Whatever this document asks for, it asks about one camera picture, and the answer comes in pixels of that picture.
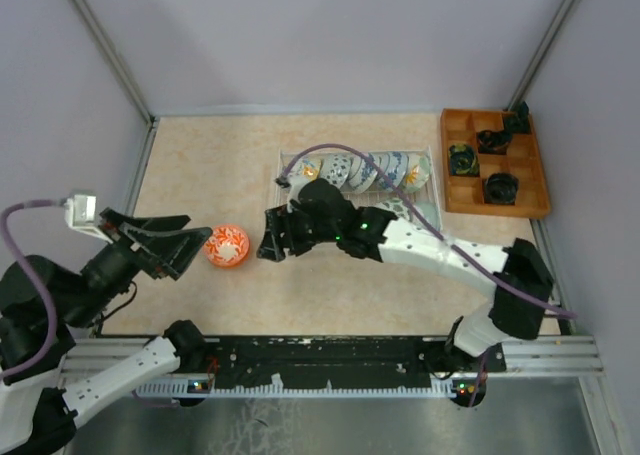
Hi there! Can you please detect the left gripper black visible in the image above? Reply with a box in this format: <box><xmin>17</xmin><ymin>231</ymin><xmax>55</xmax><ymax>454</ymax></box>
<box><xmin>64</xmin><ymin>205</ymin><xmax>216</xmax><ymax>326</ymax></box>

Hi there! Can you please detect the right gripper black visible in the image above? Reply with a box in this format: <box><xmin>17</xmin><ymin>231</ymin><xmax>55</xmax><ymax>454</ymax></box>
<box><xmin>258</xmin><ymin>200</ymin><xmax>340</xmax><ymax>262</ymax></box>

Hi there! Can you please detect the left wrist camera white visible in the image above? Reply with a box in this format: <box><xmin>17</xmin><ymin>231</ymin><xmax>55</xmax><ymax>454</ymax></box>
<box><xmin>63</xmin><ymin>192</ymin><xmax>109</xmax><ymax>242</ymax></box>

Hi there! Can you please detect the pale green ringed bowl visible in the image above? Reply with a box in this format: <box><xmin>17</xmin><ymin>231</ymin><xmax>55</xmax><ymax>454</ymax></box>
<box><xmin>416</xmin><ymin>201</ymin><xmax>441</xmax><ymax>230</ymax></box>

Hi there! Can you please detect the black object tray centre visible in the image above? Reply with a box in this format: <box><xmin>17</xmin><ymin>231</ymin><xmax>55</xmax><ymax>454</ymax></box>
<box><xmin>476</xmin><ymin>130</ymin><xmax>513</xmax><ymax>155</ymax></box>

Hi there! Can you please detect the black round object in tray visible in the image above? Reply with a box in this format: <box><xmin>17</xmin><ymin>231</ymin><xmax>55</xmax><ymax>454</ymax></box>
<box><xmin>483</xmin><ymin>172</ymin><xmax>520</xmax><ymax>206</ymax></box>

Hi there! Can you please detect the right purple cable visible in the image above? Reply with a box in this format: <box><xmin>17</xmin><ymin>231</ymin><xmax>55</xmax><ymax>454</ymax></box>
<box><xmin>279</xmin><ymin>143</ymin><xmax>577</xmax><ymax>409</ymax></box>

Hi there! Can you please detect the orange white leaf bowl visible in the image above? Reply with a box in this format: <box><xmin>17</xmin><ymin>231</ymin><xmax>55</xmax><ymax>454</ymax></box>
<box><xmin>203</xmin><ymin>224</ymin><xmax>250</xmax><ymax>268</ymax></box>

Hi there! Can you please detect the green leaf pattern bowl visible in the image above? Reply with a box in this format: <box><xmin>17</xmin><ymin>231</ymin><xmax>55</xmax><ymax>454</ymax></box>
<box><xmin>375</xmin><ymin>197</ymin><xmax>414</xmax><ymax>222</ymax></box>

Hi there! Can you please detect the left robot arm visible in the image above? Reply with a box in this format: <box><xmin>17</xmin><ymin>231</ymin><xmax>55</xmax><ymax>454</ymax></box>
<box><xmin>1</xmin><ymin>208</ymin><xmax>213</xmax><ymax>454</ymax></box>

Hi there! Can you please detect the purple cable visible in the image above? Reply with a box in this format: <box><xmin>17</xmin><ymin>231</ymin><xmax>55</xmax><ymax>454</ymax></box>
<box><xmin>0</xmin><ymin>199</ymin><xmax>69</xmax><ymax>381</ymax></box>
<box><xmin>279</xmin><ymin>143</ymin><xmax>577</xmax><ymax>409</ymax></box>

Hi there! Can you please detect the white cable duct strip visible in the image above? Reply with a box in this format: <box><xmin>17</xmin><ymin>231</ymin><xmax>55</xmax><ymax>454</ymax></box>
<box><xmin>134</xmin><ymin>378</ymin><xmax>481</xmax><ymax>397</ymax></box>

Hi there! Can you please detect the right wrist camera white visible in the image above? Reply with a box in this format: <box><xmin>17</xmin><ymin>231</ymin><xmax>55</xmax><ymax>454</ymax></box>
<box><xmin>275</xmin><ymin>174</ymin><xmax>309</xmax><ymax>201</ymax></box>

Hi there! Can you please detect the white wire dish rack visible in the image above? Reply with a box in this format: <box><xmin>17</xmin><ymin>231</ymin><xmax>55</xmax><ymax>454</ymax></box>
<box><xmin>279</xmin><ymin>150</ymin><xmax>441</xmax><ymax>262</ymax></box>

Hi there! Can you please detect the blue white patterned bowl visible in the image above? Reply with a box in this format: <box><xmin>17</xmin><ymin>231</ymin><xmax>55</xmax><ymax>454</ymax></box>
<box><xmin>377</xmin><ymin>151</ymin><xmax>409</xmax><ymax>192</ymax></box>

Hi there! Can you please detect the black yellow object in tray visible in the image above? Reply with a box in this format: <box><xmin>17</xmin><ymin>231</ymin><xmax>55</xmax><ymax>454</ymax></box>
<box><xmin>448</xmin><ymin>143</ymin><xmax>479</xmax><ymax>177</ymax></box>

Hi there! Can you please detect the black object tray corner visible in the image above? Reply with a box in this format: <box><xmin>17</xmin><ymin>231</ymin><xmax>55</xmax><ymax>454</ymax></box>
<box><xmin>502</xmin><ymin>101</ymin><xmax>531</xmax><ymax>134</ymax></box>

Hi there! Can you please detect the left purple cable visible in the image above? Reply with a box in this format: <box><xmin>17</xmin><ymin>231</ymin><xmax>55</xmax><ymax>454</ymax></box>
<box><xmin>0</xmin><ymin>199</ymin><xmax>69</xmax><ymax>381</ymax></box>

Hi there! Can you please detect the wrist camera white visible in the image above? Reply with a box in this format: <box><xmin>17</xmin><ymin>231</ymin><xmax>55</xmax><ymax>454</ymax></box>
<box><xmin>275</xmin><ymin>174</ymin><xmax>309</xmax><ymax>201</ymax></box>
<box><xmin>63</xmin><ymin>192</ymin><xmax>109</xmax><ymax>242</ymax></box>

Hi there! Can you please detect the wooden compartment tray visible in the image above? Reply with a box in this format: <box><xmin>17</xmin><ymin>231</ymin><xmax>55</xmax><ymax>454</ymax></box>
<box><xmin>440</xmin><ymin>108</ymin><xmax>551</xmax><ymax>219</ymax></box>

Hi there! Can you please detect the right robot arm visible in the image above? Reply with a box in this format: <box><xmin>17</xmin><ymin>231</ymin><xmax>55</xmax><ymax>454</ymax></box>
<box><xmin>257</xmin><ymin>179</ymin><xmax>553</xmax><ymax>371</ymax></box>

